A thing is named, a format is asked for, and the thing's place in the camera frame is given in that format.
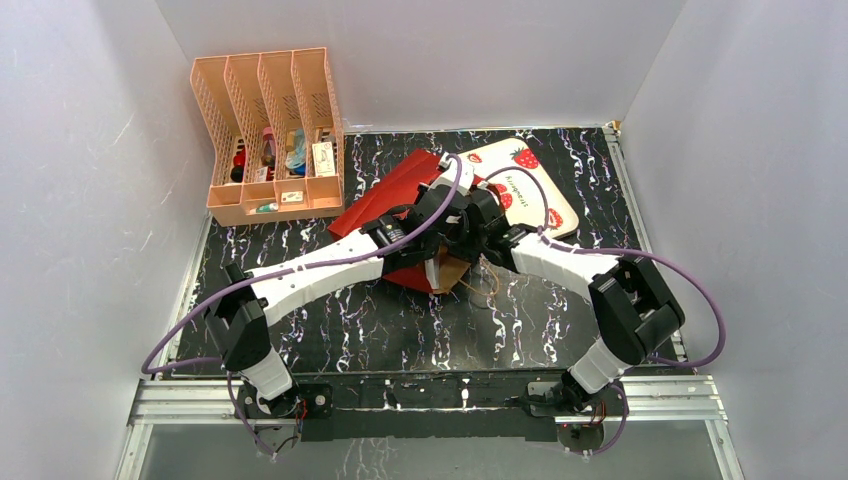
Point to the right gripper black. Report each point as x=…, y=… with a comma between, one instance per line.
x=478, y=237

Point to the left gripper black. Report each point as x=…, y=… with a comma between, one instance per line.
x=422, y=194

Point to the red brown paper bag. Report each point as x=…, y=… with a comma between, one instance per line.
x=402, y=186

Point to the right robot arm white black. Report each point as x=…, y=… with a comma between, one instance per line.
x=632, y=304

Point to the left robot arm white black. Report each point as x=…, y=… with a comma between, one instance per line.
x=238, y=317

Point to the strawberry print cutting board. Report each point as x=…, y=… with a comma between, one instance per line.
x=521, y=193

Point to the white card box in organizer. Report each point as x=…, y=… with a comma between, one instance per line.
x=324, y=162

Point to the small white label box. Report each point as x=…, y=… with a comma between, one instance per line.
x=292, y=197

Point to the blue packet in organizer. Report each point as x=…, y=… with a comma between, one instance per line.
x=295, y=161

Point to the small green white tube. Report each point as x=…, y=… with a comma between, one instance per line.
x=267, y=208

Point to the pink brown bottle in organizer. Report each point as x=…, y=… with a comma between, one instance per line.
x=268, y=156

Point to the pink plastic file organizer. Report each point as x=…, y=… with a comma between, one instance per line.
x=275, y=125

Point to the red dark bottle in organizer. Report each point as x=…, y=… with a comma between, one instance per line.
x=238, y=166

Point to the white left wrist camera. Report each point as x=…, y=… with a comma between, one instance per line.
x=456, y=172

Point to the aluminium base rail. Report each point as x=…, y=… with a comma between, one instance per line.
x=200, y=401

